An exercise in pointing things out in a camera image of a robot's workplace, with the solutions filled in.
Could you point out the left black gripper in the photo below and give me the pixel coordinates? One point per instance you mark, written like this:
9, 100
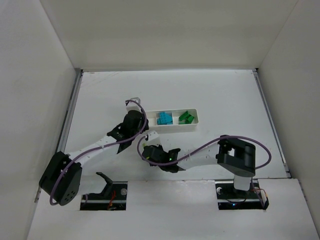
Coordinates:
138, 116

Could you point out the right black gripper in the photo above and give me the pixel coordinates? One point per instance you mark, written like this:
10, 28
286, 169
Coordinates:
151, 152

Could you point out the blue square lego brick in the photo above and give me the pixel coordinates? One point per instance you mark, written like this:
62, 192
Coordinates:
159, 121

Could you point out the blue long lego brick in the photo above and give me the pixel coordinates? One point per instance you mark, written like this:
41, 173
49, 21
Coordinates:
166, 118

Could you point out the green long lego brick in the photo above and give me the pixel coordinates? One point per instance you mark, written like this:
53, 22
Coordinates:
188, 120

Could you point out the green lego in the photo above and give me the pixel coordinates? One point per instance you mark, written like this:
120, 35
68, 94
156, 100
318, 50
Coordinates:
184, 116

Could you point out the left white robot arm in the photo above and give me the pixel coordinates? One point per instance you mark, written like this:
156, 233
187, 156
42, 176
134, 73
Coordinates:
67, 174

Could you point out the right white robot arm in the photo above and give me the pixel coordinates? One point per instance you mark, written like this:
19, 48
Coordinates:
234, 155

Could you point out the white compartment tray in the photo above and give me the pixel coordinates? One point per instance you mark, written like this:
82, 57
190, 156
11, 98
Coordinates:
173, 121

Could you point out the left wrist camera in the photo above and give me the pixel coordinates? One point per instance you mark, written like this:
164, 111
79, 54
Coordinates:
133, 104

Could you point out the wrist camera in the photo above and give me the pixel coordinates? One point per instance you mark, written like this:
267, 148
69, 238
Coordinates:
153, 139
133, 104

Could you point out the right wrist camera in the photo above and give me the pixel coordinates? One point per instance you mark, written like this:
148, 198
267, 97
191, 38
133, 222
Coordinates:
153, 139

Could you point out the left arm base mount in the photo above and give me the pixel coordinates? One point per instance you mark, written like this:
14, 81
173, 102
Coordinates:
113, 196

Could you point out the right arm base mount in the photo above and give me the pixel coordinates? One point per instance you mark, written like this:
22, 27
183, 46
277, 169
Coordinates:
229, 198

